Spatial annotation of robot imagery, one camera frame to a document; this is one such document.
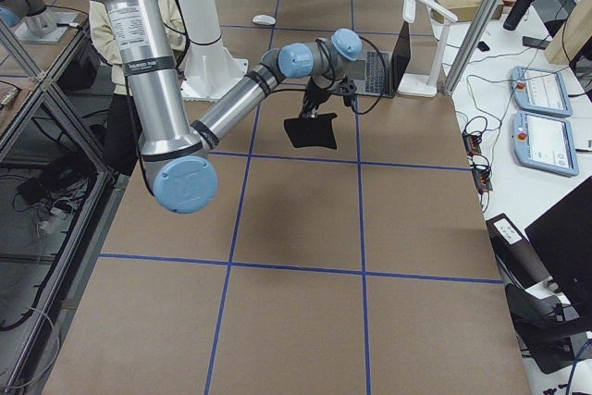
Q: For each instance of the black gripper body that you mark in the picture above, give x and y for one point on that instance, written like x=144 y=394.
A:
x=314 y=96

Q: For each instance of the black mouse pad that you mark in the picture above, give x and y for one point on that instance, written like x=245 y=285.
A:
x=316 y=131

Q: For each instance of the grey laptop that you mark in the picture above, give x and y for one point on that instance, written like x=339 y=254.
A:
x=383 y=72

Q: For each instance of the white computer mouse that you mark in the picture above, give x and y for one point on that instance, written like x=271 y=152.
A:
x=264 y=20

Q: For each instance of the white desk lamp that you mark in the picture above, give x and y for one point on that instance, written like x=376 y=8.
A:
x=422 y=79

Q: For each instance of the cardboard box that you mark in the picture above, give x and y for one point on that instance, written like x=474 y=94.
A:
x=465 y=10

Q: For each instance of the person in cream sweater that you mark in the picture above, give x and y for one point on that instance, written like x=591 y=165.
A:
x=140 y=39

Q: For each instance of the far teach pendant tablet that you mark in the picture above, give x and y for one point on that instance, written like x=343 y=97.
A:
x=540 y=91

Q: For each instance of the teach pendant tablet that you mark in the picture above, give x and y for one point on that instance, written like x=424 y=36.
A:
x=545 y=143
x=540 y=91

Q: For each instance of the black water bottle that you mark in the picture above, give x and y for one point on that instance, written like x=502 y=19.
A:
x=516 y=14

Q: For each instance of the near teach pendant tablet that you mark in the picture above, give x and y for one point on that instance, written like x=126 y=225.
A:
x=545 y=143

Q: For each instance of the black box with label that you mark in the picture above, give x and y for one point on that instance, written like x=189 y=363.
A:
x=515 y=251

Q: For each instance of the black monitor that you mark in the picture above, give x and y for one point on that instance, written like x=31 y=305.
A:
x=561 y=238

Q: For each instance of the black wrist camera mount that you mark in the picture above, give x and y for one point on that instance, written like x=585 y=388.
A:
x=348 y=91

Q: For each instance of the aluminium frame post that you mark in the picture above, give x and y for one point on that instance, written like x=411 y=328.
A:
x=468 y=45

